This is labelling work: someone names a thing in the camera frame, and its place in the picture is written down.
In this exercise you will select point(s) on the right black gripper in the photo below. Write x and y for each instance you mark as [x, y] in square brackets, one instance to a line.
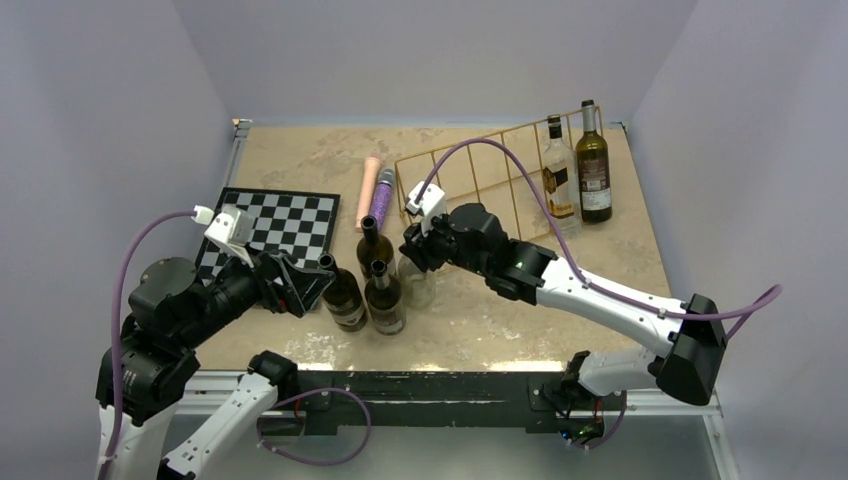
[419, 246]

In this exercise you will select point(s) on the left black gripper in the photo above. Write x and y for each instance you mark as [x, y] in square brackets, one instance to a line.
[268, 266]

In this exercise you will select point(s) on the clear glass bottle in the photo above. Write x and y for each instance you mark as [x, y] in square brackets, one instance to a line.
[418, 285]

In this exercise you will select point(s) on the dark green bottle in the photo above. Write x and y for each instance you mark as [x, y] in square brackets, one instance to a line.
[374, 246]
[593, 169]
[383, 294]
[343, 297]

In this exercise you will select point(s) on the gold wire wine rack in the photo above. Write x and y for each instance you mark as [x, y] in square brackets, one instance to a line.
[481, 173]

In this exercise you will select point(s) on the clear square liquor bottle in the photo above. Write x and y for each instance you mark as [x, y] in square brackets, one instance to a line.
[558, 180]

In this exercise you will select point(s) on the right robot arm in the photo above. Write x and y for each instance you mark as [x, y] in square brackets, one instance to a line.
[678, 352]

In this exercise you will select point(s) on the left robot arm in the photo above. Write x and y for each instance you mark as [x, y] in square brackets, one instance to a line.
[152, 356]

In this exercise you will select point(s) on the black white chessboard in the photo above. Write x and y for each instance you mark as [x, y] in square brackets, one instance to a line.
[299, 223]

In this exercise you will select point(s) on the purple glitter microphone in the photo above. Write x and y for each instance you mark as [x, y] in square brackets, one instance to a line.
[382, 195]

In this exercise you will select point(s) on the pink microphone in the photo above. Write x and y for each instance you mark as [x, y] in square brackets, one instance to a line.
[372, 166]

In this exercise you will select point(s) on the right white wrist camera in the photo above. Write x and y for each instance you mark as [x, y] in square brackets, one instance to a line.
[426, 201]

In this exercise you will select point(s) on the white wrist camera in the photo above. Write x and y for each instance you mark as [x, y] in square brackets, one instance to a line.
[230, 229]
[426, 201]

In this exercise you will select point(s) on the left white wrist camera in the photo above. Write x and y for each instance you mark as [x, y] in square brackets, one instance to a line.
[230, 229]

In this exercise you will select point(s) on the black table front rail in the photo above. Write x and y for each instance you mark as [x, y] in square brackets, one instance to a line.
[536, 402]

